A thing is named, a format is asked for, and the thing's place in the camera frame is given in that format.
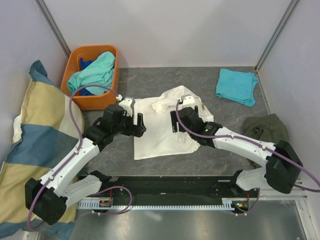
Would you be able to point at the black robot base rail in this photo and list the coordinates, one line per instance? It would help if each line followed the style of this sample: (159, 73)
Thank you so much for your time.
(177, 190)

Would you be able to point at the dark blue t shirt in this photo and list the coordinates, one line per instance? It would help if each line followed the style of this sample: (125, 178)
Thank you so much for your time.
(84, 63)

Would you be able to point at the aluminium corner post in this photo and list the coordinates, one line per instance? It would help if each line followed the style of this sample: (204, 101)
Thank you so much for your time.
(46, 13)
(276, 33)

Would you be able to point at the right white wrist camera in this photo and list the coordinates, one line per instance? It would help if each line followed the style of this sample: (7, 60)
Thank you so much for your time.
(187, 101)

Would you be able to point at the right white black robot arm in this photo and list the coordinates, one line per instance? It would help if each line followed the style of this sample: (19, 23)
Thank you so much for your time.
(279, 165)

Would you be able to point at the mint green t shirt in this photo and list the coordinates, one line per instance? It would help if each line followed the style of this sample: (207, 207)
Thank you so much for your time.
(100, 72)

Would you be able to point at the left aluminium corner post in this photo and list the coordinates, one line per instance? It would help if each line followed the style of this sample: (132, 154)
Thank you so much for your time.
(46, 13)

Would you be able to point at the olive green t shirt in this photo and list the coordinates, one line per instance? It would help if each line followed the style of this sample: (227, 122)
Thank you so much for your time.
(267, 128)

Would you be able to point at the blue beige checkered pillow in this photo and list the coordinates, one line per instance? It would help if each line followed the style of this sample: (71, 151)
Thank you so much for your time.
(43, 134)

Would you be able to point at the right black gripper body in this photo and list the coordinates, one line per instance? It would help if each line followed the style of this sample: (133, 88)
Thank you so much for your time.
(196, 109)

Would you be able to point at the orange plastic basket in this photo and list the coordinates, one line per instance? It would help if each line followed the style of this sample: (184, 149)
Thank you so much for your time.
(91, 52)

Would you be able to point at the white slotted cable duct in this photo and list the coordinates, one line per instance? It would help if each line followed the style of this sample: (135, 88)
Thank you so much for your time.
(98, 204)

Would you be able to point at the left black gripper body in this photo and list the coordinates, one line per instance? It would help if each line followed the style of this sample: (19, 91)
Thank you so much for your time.
(126, 127)

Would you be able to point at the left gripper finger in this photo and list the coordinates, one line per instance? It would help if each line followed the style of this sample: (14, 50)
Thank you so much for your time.
(139, 120)
(139, 130)

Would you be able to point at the folded turquoise t shirt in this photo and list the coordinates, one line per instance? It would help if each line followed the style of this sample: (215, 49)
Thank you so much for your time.
(236, 86)

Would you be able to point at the aluminium extrusion rails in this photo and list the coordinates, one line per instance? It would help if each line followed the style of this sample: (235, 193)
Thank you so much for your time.
(270, 194)

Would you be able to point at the white t shirt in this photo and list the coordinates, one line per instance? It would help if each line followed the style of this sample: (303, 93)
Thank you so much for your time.
(159, 138)

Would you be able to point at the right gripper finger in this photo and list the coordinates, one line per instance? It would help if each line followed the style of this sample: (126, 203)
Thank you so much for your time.
(173, 117)
(176, 127)

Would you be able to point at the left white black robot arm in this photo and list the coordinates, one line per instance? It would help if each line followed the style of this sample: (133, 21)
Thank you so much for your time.
(50, 196)

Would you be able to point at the right aluminium corner post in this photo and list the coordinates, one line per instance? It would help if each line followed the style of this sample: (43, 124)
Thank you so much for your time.
(276, 33)

